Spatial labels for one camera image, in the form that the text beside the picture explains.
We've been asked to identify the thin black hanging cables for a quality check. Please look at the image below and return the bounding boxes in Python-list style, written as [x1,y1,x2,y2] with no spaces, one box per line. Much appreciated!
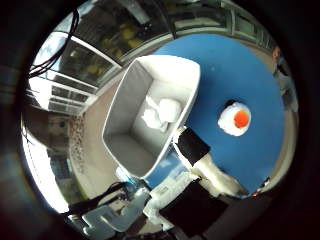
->
[29,9,81,78]

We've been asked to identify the person in grey clothes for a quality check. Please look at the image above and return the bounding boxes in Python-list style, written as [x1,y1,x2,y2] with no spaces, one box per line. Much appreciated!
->
[271,45,298,113]

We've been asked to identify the fried egg plush toy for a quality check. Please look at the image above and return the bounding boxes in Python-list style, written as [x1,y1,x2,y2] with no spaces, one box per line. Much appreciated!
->
[217,101,253,137]

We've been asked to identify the white rectangular plastic container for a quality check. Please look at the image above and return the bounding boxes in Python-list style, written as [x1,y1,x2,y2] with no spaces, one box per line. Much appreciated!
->
[101,54,202,180]

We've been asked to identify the white plush figure toy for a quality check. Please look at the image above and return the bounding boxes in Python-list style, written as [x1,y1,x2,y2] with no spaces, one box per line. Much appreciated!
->
[140,95,183,133]

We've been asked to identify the white window frame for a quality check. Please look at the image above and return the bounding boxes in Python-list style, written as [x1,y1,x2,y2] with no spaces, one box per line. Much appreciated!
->
[29,32,125,117]

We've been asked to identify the thick black hand cable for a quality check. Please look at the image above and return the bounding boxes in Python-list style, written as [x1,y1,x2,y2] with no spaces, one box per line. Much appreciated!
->
[66,181,129,216]

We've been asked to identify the round blue table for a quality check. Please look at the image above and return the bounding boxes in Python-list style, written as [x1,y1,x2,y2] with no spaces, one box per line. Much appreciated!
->
[144,33,287,198]

